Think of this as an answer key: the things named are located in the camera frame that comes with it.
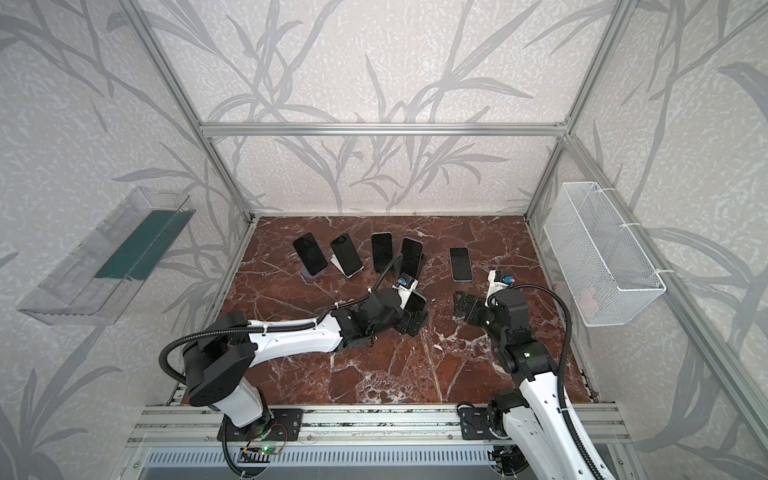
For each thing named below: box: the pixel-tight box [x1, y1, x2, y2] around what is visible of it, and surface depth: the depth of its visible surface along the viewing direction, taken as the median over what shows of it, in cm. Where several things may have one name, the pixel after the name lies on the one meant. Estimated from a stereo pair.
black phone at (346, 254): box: [330, 233, 363, 276], surface depth 101 cm
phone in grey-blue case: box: [370, 232, 393, 273], surface depth 101 cm
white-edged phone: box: [449, 247, 474, 283], surface depth 107 cm
